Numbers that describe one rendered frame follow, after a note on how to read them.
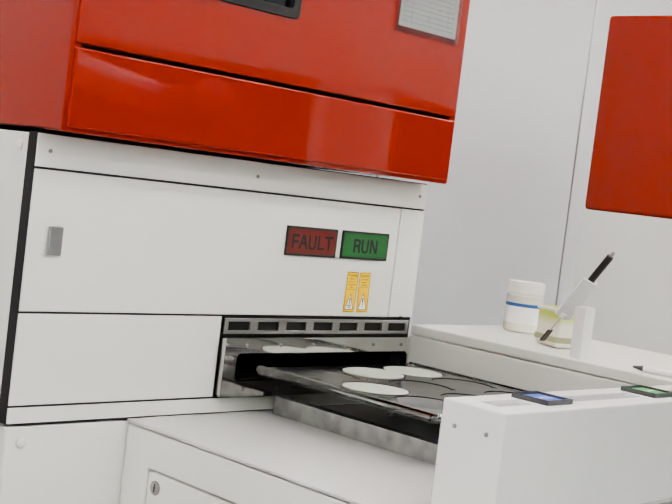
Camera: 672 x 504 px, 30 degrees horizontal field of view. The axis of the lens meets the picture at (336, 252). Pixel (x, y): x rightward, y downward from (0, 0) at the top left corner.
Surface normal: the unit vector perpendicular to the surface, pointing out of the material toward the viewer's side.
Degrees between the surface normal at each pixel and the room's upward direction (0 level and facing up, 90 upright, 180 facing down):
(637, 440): 90
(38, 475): 90
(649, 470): 90
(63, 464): 90
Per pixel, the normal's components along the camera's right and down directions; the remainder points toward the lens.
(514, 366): -0.69, -0.05
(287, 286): 0.71, 0.12
